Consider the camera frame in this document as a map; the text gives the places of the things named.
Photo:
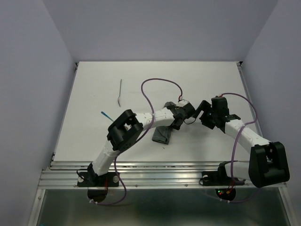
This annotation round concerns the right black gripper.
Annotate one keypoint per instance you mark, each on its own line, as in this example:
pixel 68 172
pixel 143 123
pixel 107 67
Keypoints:
pixel 203 106

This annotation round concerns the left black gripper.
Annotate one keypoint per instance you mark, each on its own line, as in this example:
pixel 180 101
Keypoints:
pixel 175 127

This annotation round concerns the dark grey cloth napkin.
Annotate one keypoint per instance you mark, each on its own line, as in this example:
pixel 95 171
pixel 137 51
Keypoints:
pixel 164 134

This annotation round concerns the silver metal fork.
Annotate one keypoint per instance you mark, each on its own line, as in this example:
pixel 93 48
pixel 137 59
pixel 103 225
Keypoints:
pixel 119 96

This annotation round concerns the iridescent rainbow spoon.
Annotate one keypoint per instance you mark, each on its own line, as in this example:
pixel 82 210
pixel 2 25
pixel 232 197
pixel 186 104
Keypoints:
pixel 107 116

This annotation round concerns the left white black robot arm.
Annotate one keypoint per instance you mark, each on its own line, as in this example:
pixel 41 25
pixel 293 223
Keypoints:
pixel 124 132

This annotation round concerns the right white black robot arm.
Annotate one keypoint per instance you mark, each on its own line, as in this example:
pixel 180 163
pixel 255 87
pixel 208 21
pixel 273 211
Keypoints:
pixel 267 163

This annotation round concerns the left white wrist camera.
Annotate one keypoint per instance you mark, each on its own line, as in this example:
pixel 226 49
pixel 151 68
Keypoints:
pixel 182 103

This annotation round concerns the aluminium right side rail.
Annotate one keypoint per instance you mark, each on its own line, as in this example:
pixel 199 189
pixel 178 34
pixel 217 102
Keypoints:
pixel 254 111

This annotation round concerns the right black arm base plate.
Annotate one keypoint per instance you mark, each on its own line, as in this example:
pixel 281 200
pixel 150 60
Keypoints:
pixel 215 178

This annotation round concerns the aluminium front rail frame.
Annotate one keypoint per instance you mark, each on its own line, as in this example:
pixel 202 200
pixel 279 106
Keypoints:
pixel 159 193

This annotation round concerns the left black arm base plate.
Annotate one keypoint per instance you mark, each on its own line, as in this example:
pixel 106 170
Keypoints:
pixel 107 180

